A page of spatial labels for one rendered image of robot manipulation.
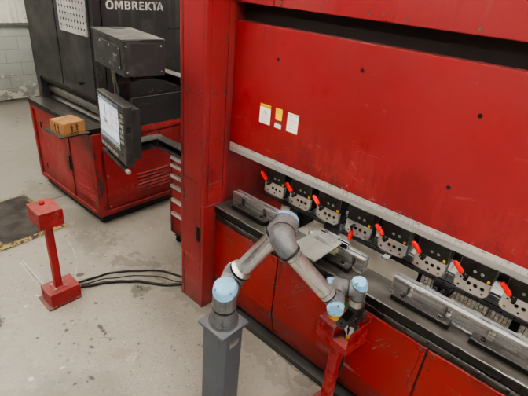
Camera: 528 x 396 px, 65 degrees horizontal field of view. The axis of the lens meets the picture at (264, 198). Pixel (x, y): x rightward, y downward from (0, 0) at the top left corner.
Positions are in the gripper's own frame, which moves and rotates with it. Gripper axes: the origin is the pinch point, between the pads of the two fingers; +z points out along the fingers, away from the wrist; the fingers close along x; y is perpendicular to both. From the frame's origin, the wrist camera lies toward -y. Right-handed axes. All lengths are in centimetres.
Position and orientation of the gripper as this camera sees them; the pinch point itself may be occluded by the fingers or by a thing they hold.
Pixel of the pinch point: (347, 335)
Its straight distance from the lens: 223.5
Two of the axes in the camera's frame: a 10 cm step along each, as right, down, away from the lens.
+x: -6.4, -4.0, 6.6
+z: -0.2, 8.6, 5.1
